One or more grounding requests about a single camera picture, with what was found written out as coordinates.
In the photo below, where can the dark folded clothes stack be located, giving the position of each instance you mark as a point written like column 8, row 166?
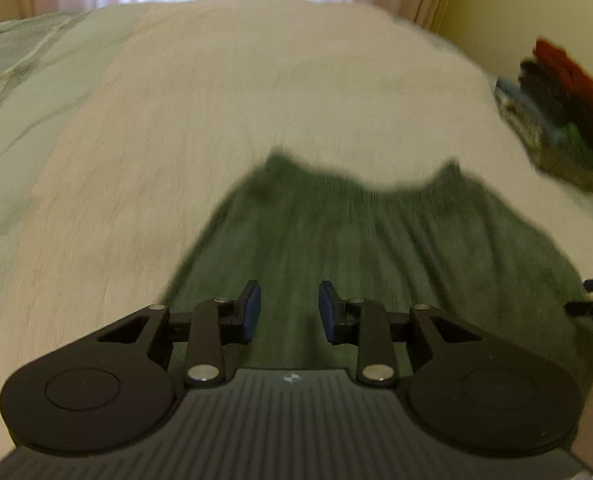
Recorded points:
column 554, row 123

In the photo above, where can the red folded garment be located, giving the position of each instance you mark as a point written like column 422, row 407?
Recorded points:
column 569, row 77

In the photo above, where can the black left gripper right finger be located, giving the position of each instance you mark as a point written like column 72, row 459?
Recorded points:
column 364, row 324

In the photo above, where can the dark green knit garment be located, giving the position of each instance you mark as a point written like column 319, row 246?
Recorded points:
column 450, row 243

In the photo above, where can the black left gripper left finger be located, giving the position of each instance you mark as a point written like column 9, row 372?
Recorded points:
column 216, row 324

